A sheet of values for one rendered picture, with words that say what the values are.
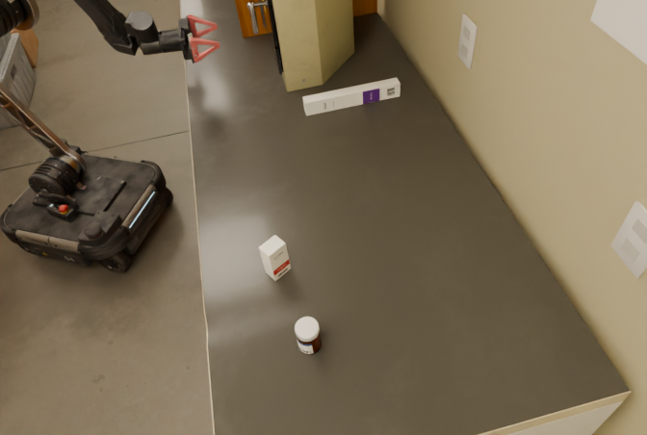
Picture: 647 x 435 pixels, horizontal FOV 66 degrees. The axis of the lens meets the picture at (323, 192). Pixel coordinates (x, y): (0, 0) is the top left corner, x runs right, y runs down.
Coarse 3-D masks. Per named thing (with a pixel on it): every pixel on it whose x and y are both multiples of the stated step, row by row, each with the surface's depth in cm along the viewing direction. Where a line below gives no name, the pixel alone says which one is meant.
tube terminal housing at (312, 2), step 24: (288, 0) 130; (312, 0) 132; (336, 0) 141; (288, 24) 135; (312, 24) 137; (336, 24) 146; (288, 48) 140; (312, 48) 142; (336, 48) 151; (288, 72) 146; (312, 72) 147
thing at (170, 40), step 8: (160, 32) 133; (168, 32) 133; (176, 32) 133; (184, 32) 134; (160, 40) 132; (168, 40) 132; (176, 40) 133; (184, 40) 130; (168, 48) 134; (176, 48) 134; (184, 48) 133; (184, 56) 134
